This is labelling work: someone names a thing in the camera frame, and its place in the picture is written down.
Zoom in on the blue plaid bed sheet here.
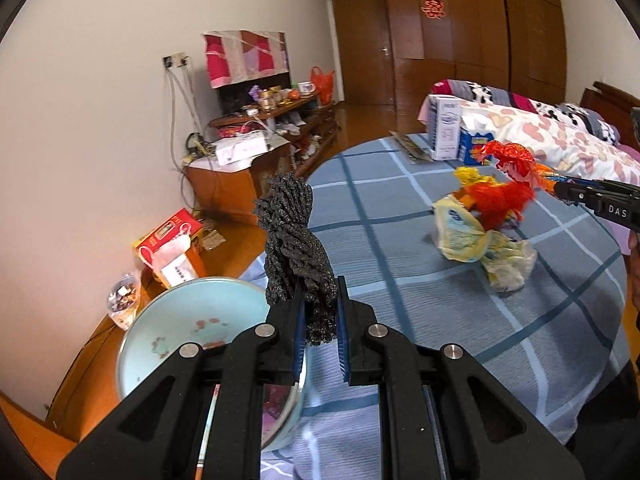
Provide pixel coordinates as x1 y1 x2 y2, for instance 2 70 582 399
238 131 633 480

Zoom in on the yellow foil wrapper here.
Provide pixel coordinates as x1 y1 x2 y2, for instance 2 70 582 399
454 166 500 188

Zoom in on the yellow cup with plastic bag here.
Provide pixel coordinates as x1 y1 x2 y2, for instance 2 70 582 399
106 271 141 332

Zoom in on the wooden headboard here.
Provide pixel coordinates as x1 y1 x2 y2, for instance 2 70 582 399
580 81 640 150

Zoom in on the wooden door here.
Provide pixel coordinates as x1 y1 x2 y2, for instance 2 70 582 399
332 0 394 106

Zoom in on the red orange foil wrapper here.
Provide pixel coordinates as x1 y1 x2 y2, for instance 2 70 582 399
454 140 567 231

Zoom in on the white paper bag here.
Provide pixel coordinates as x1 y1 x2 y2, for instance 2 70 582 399
152 234 198 288

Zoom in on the wooden tv cabinet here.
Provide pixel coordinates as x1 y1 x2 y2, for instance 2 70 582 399
186 94 340 226

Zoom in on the black white cow pillow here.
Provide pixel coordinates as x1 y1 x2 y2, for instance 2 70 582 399
431 79 620 145

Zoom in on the red white patchwork cloth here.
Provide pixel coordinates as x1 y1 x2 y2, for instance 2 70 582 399
203 29 290 89

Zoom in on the black knitted cloth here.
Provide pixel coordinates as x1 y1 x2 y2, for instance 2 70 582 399
255 174 338 346

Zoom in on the orange plastic bag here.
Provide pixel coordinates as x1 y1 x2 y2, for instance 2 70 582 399
310 66 335 105

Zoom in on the wall power socket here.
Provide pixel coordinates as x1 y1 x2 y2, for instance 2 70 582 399
163 52 189 68

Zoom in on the white mug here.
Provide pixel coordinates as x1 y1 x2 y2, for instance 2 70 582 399
297 81 316 96

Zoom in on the yellow white plastic bag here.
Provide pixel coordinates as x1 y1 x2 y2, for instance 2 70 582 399
433 194 538 292

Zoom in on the red double happiness sticker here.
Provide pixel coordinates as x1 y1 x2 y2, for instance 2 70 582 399
421 0 446 20

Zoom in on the pink heart patterned quilt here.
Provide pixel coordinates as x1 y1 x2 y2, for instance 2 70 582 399
418 90 640 187

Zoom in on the white box on cabinet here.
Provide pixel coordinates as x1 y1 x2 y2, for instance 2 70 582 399
215 130 268 166

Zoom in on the red gift box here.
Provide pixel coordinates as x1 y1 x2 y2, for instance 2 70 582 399
134 208 206 280

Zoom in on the dark flat snack packet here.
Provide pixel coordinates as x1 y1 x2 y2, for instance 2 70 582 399
390 130 433 164

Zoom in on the tall white carton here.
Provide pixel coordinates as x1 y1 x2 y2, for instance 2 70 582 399
426 94 461 160

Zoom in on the light blue enamel basin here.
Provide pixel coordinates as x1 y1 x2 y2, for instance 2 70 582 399
115 276 306 452

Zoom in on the small blue carton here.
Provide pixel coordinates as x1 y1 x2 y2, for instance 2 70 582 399
458 127 495 166

